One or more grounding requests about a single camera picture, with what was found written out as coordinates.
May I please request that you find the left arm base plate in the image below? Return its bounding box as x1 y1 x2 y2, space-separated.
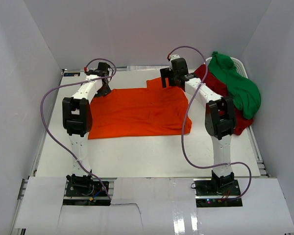
63 181 111 206

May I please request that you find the white paper sheet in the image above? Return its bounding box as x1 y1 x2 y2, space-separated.
117 66 168 71

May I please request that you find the green t shirt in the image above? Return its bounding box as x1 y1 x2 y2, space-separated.
208 51 261 119

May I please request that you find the white perforated laundry basket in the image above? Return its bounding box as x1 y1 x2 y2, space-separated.
205 51 248 85

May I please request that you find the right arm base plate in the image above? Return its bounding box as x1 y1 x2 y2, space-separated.
190 180 243 208

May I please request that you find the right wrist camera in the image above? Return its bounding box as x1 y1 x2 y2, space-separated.
167 54 180 62

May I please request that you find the red t shirt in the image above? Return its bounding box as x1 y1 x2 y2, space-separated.
194 64 254 136

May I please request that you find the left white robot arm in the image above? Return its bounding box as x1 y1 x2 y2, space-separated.
62 62 111 195

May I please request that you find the black label sticker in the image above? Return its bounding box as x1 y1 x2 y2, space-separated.
63 72 80 77

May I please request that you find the orange t shirt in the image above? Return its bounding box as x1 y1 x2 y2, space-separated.
88 78 192 140

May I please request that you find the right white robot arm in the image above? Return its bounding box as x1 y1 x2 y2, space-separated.
160 54 236 195

